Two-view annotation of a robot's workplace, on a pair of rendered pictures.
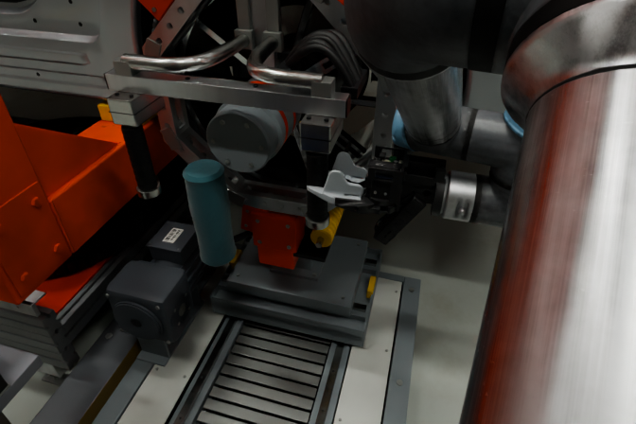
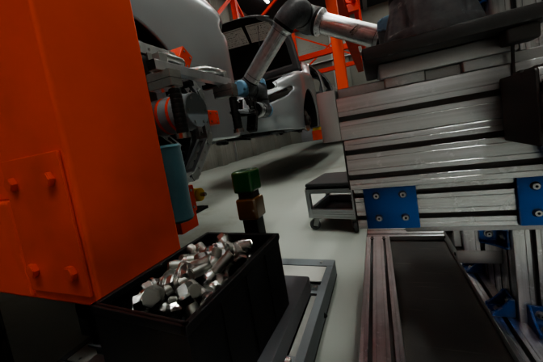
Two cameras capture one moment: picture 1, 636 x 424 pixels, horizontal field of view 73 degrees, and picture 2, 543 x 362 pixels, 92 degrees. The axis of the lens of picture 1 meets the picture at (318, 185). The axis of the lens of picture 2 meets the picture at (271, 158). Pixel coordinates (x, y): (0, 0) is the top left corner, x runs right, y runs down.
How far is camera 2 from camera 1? 125 cm
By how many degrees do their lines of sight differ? 81
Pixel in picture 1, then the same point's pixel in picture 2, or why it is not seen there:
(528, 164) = (330, 18)
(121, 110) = (176, 75)
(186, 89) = (191, 71)
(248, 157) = (201, 116)
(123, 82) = (164, 65)
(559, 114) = (327, 15)
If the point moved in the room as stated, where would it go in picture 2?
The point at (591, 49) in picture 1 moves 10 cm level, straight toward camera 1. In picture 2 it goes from (323, 11) to (346, 1)
